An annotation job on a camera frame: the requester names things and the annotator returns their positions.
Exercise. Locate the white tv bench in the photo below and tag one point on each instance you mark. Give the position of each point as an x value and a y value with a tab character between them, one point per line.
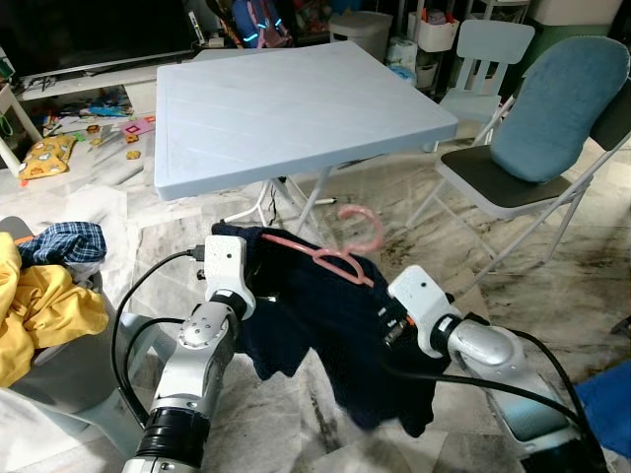
79	87

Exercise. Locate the grey folding chair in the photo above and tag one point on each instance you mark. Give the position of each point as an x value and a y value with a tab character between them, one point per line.
483	182

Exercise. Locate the pink plastic hanger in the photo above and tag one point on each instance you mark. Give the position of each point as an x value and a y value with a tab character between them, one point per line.
330	258

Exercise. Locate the yellow t-shirt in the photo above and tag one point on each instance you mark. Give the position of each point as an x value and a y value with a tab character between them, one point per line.
39	315

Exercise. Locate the pink square toy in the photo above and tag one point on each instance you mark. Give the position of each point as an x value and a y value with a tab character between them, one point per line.
136	126

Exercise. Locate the black television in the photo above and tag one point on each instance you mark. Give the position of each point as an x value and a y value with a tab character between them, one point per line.
89	30

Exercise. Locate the white lidded bin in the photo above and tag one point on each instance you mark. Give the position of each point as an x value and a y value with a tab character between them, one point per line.
360	34

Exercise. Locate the light blue plastic table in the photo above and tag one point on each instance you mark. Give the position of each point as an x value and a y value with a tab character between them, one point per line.
296	108

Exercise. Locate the blue plaid garment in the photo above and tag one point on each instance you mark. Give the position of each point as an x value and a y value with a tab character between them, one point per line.
64	241

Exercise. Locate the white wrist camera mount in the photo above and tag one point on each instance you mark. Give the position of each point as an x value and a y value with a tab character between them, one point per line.
424	305
224	266

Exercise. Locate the navy blue garment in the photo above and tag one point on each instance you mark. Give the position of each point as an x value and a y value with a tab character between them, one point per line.
325	325

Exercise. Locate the bright blue shirt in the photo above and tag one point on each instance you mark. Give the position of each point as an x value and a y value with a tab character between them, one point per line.
606	409

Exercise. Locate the blue school backpack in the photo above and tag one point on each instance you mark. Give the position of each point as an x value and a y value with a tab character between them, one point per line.
258	22

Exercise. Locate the white shelf trolley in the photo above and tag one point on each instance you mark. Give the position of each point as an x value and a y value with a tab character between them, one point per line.
437	34

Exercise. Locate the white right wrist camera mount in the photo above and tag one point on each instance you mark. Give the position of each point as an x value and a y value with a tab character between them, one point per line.
424	305

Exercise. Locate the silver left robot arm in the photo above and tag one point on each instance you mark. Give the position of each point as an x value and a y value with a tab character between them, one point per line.
192	365

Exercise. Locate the yellow printed toy cushion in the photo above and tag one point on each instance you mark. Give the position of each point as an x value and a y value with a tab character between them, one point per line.
47	158

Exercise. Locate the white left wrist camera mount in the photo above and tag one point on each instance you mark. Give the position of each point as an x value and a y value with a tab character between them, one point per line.
224	266

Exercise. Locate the blue seat cushion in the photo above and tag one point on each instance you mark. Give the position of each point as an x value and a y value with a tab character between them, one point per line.
557	108

